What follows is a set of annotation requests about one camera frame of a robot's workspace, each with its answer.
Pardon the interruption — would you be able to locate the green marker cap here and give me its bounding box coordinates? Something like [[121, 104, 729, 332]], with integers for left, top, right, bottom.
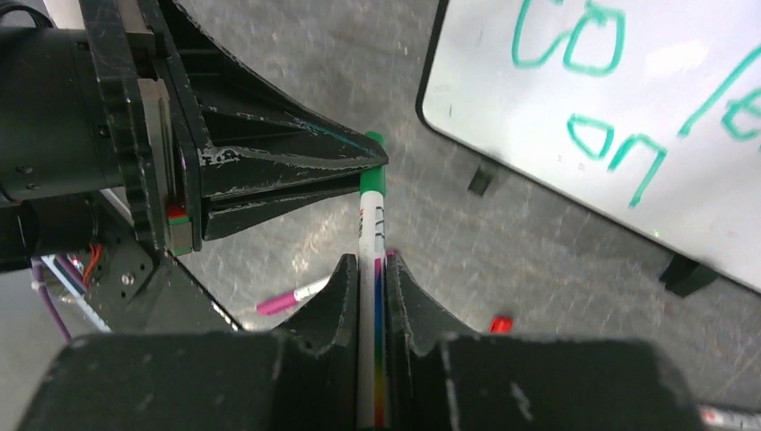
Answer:
[[360, 131, 386, 196]]

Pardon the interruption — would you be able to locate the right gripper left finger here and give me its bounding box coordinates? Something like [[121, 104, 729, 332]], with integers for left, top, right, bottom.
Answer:
[[273, 254, 359, 430]]

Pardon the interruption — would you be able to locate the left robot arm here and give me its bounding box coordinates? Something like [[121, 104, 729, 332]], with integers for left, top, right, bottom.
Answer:
[[1, 1, 389, 272]]

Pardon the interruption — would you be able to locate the purple cap marker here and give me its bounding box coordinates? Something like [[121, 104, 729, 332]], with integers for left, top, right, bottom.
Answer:
[[256, 277, 329, 316]]

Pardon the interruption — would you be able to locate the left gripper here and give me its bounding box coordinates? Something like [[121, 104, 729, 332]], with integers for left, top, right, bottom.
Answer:
[[80, 1, 389, 255]]

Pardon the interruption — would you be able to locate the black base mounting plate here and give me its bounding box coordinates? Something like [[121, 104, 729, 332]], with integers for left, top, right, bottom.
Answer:
[[84, 192, 243, 333]]

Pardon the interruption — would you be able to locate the white whiteboard black frame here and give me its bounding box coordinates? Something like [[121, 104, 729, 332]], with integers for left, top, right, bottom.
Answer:
[[416, 1, 760, 289]]

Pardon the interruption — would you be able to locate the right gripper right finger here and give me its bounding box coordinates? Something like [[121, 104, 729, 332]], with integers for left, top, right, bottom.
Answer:
[[386, 252, 476, 430]]

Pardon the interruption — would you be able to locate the red cap marker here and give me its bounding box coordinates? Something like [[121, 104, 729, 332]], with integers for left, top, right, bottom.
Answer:
[[488, 315, 513, 334]]

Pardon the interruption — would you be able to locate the metal whiteboard stand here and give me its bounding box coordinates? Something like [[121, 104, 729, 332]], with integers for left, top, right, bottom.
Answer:
[[467, 159, 722, 299]]

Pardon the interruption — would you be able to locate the green marker without cap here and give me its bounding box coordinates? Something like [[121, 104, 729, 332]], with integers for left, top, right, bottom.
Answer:
[[356, 187, 388, 430]]

